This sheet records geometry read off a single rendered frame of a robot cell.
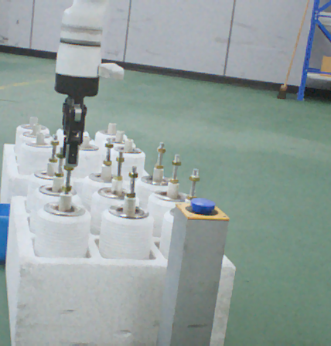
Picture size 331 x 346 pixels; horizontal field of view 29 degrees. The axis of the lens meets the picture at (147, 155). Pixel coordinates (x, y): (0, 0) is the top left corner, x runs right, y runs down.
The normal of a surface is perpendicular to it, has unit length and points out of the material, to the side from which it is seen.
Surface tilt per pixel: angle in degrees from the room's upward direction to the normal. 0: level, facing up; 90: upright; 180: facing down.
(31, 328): 90
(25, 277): 90
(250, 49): 90
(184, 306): 90
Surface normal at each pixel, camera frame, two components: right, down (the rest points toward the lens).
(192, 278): 0.24, 0.23
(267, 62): -0.24, 0.18
